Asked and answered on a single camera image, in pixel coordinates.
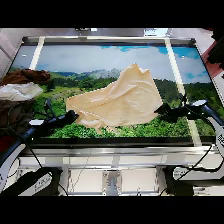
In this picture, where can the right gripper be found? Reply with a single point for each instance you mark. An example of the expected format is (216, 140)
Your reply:
(166, 111)

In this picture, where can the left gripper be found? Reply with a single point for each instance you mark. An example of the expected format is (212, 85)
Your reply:
(68, 118)

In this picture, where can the cream shirt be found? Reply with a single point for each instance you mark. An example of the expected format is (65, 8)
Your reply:
(123, 100)

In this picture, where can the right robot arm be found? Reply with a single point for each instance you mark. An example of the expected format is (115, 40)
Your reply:
(213, 116)

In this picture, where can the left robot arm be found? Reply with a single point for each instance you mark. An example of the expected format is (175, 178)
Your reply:
(20, 141)

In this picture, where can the dark brown garment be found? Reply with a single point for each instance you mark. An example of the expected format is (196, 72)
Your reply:
(15, 115)

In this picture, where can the white garment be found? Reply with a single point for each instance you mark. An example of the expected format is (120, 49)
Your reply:
(20, 91)

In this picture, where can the silver frame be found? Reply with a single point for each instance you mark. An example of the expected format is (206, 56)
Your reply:
(133, 153)

